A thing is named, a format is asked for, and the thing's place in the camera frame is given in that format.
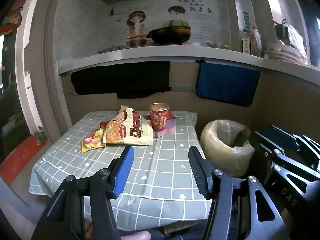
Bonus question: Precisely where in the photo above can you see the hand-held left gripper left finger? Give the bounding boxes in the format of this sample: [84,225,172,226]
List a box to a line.
[31,145,135,240]

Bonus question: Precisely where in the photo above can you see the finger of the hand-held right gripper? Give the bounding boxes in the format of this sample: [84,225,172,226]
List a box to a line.
[265,126,320,161]
[248,131,319,183]

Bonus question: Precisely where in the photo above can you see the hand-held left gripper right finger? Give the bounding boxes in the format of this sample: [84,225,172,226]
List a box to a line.
[188,145,292,240]

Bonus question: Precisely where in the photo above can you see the trash bin with beige bag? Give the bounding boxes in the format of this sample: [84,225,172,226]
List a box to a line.
[200,119,255,177]

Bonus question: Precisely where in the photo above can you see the large cream chip bag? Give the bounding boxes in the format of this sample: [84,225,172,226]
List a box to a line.
[103,105,154,146]

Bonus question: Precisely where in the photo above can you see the small yellow snack packet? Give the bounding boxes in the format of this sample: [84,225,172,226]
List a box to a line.
[82,129,105,153]

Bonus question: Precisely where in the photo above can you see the red paper noodle cup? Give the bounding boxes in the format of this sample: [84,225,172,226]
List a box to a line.
[149,103,170,131]

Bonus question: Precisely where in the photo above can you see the person's left hand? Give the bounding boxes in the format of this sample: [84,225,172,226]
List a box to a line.
[119,231,152,240]

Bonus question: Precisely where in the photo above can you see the grey grid tablecloth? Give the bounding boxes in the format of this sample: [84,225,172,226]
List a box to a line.
[29,110,213,232]

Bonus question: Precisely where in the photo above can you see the blue cloth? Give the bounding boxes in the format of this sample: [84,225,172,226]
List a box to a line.
[195,59,260,107]

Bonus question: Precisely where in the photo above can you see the white ribbed basket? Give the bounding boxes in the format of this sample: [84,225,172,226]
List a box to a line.
[265,42,303,63]

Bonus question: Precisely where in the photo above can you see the black cloth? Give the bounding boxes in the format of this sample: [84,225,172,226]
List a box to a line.
[71,61,172,99]

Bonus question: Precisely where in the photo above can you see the small carton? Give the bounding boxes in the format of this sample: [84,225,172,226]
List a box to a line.
[241,37,251,54]

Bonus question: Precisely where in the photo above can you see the white cloth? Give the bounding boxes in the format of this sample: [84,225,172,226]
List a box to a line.
[286,25,307,51]

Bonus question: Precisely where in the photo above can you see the red floor mat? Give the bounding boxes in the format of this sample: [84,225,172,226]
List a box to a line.
[0,136,46,185]

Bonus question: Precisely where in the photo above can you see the black pot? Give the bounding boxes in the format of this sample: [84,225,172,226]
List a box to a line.
[275,19,288,39]

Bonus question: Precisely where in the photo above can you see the white kitchen counter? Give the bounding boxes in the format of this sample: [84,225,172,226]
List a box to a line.
[56,45,320,80]

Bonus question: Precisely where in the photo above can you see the black wok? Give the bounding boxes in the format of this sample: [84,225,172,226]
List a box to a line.
[127,26,192,45]

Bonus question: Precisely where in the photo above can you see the red window decoration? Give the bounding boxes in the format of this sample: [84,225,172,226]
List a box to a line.
[0,11,23,36]

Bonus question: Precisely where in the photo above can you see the white wall switch panel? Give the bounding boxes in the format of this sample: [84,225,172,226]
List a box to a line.
[242,11,252,30]

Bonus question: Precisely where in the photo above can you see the brown-haired cartoon wall sticker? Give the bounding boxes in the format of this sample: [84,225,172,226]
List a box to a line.
[126,11,146,40]

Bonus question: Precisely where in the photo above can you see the green-apron cartoon wall sticker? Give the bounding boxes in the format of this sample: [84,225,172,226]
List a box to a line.
[162,6,190,29]

